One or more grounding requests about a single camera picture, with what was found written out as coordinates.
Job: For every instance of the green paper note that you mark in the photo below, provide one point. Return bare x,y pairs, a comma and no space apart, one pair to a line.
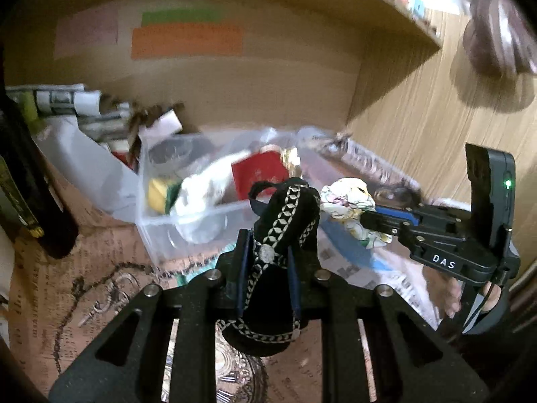
182,14

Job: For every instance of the wooden shelf board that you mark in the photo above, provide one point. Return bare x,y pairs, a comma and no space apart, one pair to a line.
377,12

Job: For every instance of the rolled newspapers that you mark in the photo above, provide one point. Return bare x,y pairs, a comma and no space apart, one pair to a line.
67,100

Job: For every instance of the white floral cloth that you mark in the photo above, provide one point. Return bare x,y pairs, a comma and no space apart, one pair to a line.
348,201

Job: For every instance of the gold shiny ornament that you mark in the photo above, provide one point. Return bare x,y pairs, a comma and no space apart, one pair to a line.
291,160

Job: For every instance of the small clear glass dish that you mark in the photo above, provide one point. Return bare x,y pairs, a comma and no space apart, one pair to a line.
392,194

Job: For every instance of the orange paper note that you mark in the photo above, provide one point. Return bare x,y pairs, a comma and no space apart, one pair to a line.
186,42

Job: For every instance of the black patterned sandal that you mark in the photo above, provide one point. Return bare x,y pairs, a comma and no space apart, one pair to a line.
275,235

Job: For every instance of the white plastic bag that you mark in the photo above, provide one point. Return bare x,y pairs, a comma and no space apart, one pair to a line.
84,163

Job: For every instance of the clear plastic box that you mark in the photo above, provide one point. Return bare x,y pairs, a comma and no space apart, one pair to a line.
197,226

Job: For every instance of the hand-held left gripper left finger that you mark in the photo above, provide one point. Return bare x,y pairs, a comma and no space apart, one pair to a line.
241,273

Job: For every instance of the dark round lid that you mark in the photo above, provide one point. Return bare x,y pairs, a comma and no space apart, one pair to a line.
168,151

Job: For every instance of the black bottle with gold label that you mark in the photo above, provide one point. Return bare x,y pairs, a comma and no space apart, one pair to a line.
29,184

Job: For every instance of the teal cloth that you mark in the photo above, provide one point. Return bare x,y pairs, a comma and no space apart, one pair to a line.
191,270

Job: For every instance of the brown printed table cloth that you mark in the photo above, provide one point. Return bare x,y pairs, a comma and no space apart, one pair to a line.
63,285

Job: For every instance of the pink paper note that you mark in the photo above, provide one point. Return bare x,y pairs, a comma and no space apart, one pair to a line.
86,31

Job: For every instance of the yellow green sponge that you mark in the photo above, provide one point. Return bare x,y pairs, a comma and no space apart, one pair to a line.
158,195

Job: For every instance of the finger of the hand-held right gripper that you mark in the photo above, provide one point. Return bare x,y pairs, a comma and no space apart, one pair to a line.
398,215
384,226

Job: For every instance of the person's right hand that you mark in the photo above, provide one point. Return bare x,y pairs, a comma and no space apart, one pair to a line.
452,300

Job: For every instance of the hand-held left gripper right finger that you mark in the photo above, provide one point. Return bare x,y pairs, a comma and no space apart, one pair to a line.
296,298

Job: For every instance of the newspaper sheet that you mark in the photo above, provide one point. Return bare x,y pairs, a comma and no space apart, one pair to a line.
377,285

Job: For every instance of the red pouch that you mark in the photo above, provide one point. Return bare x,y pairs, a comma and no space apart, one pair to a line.
258,172

